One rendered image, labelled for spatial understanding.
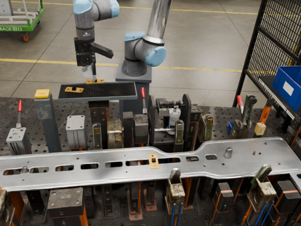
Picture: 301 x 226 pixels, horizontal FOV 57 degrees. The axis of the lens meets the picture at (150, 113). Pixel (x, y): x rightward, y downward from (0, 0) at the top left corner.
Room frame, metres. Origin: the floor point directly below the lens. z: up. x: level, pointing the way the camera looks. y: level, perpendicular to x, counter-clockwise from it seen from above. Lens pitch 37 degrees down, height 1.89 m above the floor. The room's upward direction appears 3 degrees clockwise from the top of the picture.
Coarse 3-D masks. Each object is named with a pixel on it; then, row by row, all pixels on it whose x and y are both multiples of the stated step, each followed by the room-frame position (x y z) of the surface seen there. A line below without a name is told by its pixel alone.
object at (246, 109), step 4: (248, 96) 1.06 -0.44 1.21; (252, 96) 1.07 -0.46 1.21; (248, 100) 1.05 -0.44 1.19; (252, 100) 1.03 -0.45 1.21; (256, 100) 1.03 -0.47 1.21; (244, 104) 1.07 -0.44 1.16; (248, 104) 1.06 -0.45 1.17; (252, 104) 1.06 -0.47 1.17; (244, 108) 1.06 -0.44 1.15; (248, 108) 1.06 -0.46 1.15; (252, 108) 1.05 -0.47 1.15; (244, 112) 1.05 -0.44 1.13; (248, 112) 1.06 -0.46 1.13; (244, 116) 1.04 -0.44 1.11; (248, 116) 1.05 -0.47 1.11; (244, 120) 1.04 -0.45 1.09; (248, 120) 1.05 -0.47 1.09; (248, 124) 1.04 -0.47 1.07
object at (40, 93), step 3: (39, 90) 1.09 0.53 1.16; (42, 90) 1.09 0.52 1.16; (45, 90) 1.10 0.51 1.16; (48, 90) 1.10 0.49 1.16; (36, 93) 1.07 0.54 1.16; (39, 93) 1.07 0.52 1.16; (42, 93) 1.07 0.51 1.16; (45, 93) 1.07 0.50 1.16; (48, 93) 1.07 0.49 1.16; (36, 96) 1.04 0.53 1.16; (39, 96) 1.04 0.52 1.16; (42, 96) 1.05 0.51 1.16; (45, 96) 1.05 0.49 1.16
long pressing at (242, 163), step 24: (216, 144) 0.96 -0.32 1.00; (240, 144) 0.97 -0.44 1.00; (264, 144) 0.98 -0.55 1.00; (0, 168) 0.74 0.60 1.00; (48, 168) 0.76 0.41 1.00; (120, 168) 0.78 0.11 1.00; (144, 168) 0.79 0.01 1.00; (168, 168) 0.79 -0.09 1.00; (192, 168) 0.80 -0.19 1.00; (216, 168) 0.81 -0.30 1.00; (240, 168) 0.82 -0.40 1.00; (288, 168) 0.83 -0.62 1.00
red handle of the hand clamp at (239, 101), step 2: (238, 96) 1.16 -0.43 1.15; (240, 96) 1.16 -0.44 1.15; (238, 98) 1.15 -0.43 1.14; (240, 98) 1.15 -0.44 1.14; (238, 100) 1.14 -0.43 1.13; (240, 100) 1.14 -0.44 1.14; (238, 102) 1.14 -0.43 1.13; (240, 102) 1.13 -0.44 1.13; (238, 104) 1.13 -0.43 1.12; (240, 104) 1.12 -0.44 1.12; (242, 104) 1.12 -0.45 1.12; (240, 106) 1.12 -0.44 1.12; (242, 106) 1.12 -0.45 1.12; (240, 108) 1.11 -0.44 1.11; (242, 108) 1.11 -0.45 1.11; (240, 110) 1.10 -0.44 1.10; (242, 110) 1.10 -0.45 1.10; (240, 112) 1.10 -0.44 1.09; (242, 112) 1.09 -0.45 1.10; (244, 122) 1.05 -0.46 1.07; (244, 124) 1.04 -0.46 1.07; (246, 124) 1.04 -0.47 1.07
